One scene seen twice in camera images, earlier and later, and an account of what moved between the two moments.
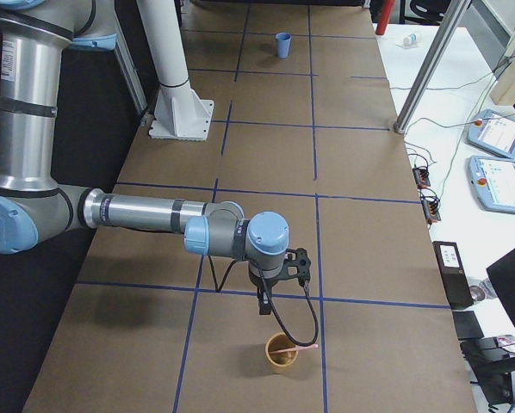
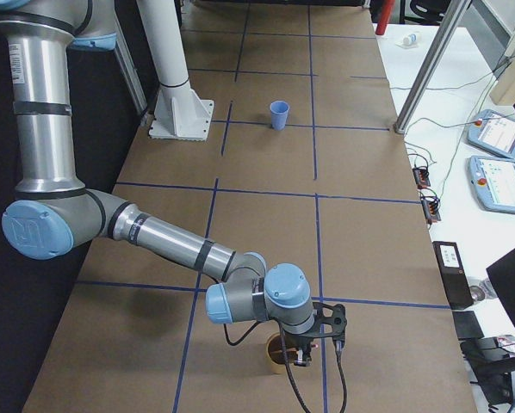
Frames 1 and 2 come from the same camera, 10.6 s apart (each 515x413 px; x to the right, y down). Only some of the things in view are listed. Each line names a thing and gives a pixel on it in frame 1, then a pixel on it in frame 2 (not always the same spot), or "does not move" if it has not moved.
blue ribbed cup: x=283 y=40 to x=279 y=110
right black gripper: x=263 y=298 to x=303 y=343
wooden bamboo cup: x=282 y=363 does not move
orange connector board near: x=431 y=208 does not move
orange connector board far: x=421 y=176 does not move
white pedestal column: x=181 y=114 does not move
